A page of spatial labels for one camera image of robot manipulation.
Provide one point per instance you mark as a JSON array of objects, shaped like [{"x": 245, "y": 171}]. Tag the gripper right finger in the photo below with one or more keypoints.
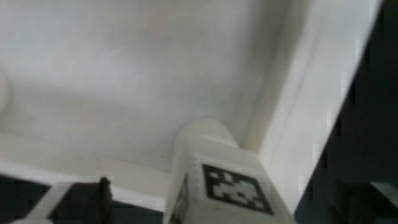
[{"x": 364, "y": 203}]

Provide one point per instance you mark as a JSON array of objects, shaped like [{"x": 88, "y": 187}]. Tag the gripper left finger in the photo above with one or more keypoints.
[{"x": 76, "y": 204}]

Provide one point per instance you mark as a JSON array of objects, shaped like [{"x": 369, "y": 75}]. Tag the white table leg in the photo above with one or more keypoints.
[{"x": 222, "y": 191}]

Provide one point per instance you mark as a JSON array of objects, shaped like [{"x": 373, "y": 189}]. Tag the white square table top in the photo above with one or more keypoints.
[{"x": 119, "y": 68}]

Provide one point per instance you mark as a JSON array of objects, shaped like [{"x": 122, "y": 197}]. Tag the white L-shaped fence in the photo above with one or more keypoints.
[{"x": 319, "y": 53}]

